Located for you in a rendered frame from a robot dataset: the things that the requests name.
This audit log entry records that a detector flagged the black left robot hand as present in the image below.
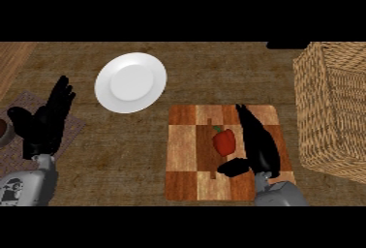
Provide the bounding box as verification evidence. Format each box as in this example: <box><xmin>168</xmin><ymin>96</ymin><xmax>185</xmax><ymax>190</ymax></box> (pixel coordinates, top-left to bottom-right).
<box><xmin>5</xmin><ymin>75</ymin><xmax>76</xmax><ymax>161</ymax></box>

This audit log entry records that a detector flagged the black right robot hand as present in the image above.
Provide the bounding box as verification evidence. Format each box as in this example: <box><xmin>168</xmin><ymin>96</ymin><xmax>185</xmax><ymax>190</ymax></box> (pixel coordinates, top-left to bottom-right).
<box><xmin>215</xmin><ymin>103</ymin><xmax>281</xmax><ymax>179</ymax></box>

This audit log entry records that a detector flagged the red bell pepper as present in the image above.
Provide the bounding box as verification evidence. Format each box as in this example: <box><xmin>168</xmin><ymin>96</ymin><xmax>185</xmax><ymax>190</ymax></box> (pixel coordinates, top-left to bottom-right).
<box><xmin>209</xmin><ymin>125</ymin><xmax>237</xmax><ymax>158</ymax></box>

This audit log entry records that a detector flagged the checkered wooden cutting board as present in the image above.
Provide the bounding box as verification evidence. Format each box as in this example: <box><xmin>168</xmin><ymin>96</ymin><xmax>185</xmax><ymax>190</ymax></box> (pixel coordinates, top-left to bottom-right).
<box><xmin>162</xmin><ymin>104</ymin><xmax>298</xmax><ymax>202</ymax></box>

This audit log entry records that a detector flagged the wicker basket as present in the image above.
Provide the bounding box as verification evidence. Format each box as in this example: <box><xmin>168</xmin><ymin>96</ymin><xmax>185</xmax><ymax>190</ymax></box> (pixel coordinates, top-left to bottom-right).
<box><xmin>292</xmin><ymin>42</ymin><xmax>366</xmax><ymax>185</ymax></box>

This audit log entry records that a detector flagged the brown woven placemat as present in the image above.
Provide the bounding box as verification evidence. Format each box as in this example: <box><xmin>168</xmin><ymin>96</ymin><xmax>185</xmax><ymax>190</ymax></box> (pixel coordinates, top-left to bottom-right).
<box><xmin>0</xmin><ymin>90</ymin><xmax>86</xmax><ymax>179</ymax></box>

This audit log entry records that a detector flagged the brown bowl with pale rim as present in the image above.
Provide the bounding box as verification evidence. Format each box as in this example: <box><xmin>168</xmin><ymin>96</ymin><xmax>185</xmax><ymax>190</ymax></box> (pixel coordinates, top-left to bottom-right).
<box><xmin>0</xmin><ymin>117</ymin><xmax>17</xmax><ymax>150</ymax></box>

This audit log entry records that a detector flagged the white round plate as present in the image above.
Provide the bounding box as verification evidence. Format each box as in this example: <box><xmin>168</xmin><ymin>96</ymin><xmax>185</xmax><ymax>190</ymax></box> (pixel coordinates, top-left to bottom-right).
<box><xmin>92</xmin><ymin>51</ymin><xmax>168</xmax><ymax>114</ymax></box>

